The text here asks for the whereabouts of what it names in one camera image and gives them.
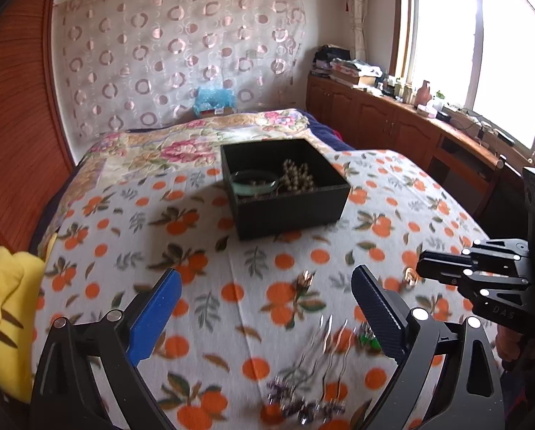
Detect white power strip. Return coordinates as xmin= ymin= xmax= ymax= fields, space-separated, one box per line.
xmin=442 ymin=103 xmax=515 ymax=144

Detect pale green jade bangle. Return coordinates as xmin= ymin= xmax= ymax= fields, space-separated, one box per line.
xmin=231 ymin=169 xmax=281 ymax=195

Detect blue plastic bag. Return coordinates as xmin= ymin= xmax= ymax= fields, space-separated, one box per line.
xmin=193 ymin=86 xmax=236 ymax=115

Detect person's right hand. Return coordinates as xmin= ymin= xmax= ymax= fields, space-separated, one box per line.
xmin=495 ymin=322 xmax=532 ymax=368

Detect orange print bed sheet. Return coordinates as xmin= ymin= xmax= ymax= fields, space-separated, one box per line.
xmin=32 ymin=149 xmax=506 ymax=430

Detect patterned window curtain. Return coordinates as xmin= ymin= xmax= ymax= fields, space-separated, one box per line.
xmin=341 ymin=0 xmax=370 ymax=61

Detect white pearl necklace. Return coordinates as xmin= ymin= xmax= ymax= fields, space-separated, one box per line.
xmin=276 ymin=159 xmax=317 ymax=194

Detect dark blue blanket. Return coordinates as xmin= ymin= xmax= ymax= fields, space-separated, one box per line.
xmin=303 ymin=112 xmax=355 ymax=151

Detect black square box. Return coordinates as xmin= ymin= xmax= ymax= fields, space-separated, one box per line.
xmin=220 ymin=138 xmax=352 ymax=240

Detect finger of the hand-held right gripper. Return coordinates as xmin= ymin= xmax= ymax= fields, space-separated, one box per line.
xmin=422 ymin=269 xmax=532 ymax=334
xmin=416 ymin=238 xmax=529 ymax=275

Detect pile of dark clothes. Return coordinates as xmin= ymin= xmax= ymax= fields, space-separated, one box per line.
xmin=311 ymin=45 xmax=351 ymax=77

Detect row of small bottles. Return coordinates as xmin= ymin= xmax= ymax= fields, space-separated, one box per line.
xmin=382 ymin=76 xmax=416 ymax=104

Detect window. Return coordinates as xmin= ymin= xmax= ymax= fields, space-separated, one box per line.
xmin=390 ymin=0 xmax=535 ymax=153

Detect floral quilt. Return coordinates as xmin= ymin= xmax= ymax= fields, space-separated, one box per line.
xmin=39 ymin=108 xmax=340 ymax=252

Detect green earrings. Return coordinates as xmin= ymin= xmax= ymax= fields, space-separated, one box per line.
xmin=356 ymin=322 xmax=380 ymax=352

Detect yellow plush toy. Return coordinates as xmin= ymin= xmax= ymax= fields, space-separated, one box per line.
xmin=0 ymin=233 xmax=57 ymax=404

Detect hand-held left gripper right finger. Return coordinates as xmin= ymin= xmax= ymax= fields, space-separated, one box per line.
xmin=352 ymin=265 xmax=506 ymax=430

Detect stack of papers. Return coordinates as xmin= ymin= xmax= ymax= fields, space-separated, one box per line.
xmin=329 ymin=57 xmax=383 ymax=87

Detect circle pattern wall curtain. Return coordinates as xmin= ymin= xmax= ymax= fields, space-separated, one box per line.
xmin=55 ymin=0 xmax=308 ymax=142

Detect wooden cabinet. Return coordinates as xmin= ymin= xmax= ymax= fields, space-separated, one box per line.
xmin=306 ymin=74 xmax=526 ymax=234

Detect gold flower brooch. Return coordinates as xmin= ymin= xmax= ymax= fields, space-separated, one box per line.
xmin=294 ymin=270 xmax=317 ymax=291

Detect small cardboard box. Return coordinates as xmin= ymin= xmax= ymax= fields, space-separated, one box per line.
xmin=199 ymin=106 xmax=235 ymax=119

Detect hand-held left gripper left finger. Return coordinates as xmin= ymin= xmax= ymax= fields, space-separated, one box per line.
xmin=29 ymin=268 xmax=182 ymax=430

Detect silver flower hair comb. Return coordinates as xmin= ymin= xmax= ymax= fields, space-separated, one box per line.
xmin=263 ymin=316 xmax=353 ymax=426

